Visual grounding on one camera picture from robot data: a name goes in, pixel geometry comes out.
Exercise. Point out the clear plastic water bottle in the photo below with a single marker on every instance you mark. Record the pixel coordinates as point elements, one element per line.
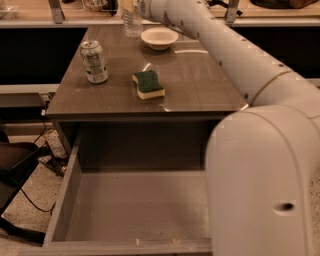
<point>132,23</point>

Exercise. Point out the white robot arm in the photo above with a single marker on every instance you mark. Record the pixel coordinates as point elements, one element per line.
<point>260,160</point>

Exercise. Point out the open grey top drawer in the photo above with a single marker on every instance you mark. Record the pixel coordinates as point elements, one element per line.
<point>132,191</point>

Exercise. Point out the white paper bowl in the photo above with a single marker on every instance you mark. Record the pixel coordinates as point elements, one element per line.
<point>159,38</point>

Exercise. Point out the silver soda can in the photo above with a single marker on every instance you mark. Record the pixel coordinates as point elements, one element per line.
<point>94,61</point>

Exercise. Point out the green and yellow sponge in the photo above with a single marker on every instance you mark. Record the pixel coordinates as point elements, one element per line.
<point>148,85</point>

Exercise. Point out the grey cabinet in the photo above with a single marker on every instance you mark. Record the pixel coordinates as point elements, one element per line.
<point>153,102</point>

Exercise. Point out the black chair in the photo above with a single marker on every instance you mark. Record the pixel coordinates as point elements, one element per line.
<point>17,163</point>

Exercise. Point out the grey metal post left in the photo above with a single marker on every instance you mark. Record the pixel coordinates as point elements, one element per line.
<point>56,10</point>

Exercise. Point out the grey metal post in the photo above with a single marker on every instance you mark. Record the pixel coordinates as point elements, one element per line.
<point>231,12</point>
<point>56,10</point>

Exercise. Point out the grey metal post right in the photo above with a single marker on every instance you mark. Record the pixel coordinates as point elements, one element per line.
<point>231,12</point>

